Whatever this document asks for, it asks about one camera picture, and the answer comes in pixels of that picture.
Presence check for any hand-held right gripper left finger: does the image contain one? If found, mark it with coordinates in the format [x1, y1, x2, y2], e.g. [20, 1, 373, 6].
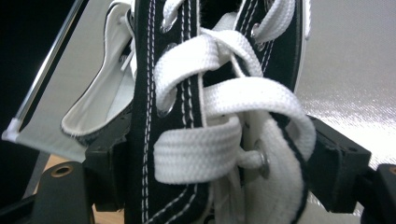
[82, 114, 135, 213]

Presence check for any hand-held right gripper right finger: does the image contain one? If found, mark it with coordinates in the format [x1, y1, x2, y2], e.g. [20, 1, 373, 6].
[303, 115, 373, 215]

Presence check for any black canvas shoe white sole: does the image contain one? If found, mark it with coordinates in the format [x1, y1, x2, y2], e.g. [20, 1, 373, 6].
[60, 0, 318, 224]

